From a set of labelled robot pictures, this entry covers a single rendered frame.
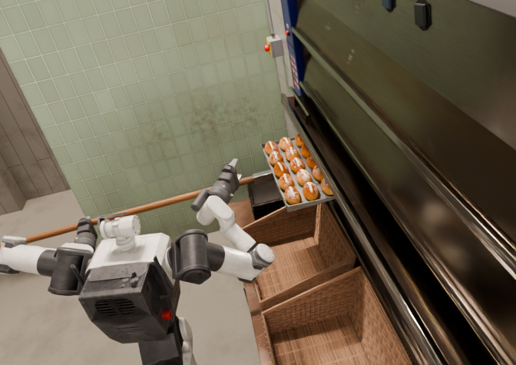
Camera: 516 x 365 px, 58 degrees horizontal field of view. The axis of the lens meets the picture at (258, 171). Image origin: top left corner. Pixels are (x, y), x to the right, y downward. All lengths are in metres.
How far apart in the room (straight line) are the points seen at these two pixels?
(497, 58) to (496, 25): 0.05
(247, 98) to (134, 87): 0.75
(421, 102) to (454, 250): 0.36
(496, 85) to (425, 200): 0.50
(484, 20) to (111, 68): 2.56
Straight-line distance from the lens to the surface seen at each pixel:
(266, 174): 2.09
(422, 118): 1.17
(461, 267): 1.19
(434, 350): 1.14
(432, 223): 1.27
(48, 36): 3.15
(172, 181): 3.50
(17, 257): 1.81
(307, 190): 1.92
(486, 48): 0.89
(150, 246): 1.58
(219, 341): 3.05
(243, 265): 1.61
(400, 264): 1.33
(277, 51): 2.80
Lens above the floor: 2.36
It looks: 33 degrees down
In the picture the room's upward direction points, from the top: 13 degrees counter-clockwise
